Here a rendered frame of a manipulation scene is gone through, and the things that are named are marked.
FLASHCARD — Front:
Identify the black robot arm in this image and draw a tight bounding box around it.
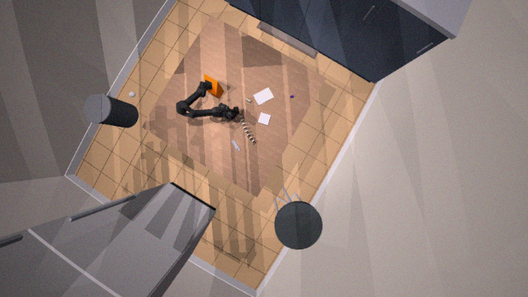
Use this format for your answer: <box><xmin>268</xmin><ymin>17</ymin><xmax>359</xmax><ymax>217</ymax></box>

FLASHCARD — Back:
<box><xmin>176</xmin><ymin>80</ymin><xmax>237</xmax><ymax>121</ymax></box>

